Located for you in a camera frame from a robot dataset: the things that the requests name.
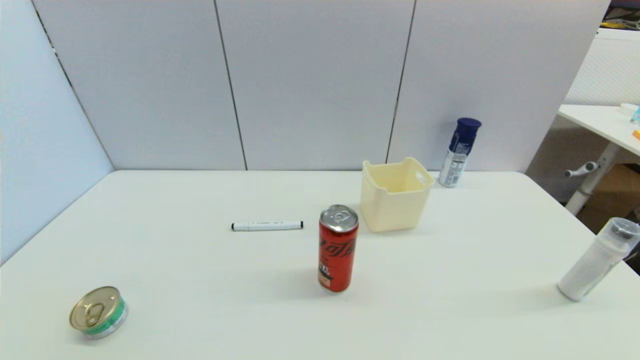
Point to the white black-capped marker pen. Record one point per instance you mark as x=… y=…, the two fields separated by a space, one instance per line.
x=267 y=226

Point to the red cola can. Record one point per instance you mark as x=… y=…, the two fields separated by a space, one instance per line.
x=338 y=255

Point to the cream plastic basket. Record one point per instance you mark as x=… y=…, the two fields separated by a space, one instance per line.
x=395 y=210

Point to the blue-capped spray can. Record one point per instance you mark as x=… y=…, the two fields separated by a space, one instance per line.
x=457 y=155

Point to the green cat food tin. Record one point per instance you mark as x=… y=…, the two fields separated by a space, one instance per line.
x=95 y=310

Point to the white bottle with clear cap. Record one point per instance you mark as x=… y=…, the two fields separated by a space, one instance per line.
x=592 y=265

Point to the white side table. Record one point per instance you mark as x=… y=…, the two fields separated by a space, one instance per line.
x=600 y=122

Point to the brown cardboard box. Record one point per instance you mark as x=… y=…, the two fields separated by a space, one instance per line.
x=622 y=187

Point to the white perforated partition panel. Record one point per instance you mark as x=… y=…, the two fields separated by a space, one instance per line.
x=610 y=70

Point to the white item on side table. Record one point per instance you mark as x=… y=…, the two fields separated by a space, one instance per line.
x=629 y=108

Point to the light blue item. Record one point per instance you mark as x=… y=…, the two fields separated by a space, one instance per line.
x=636 y=116

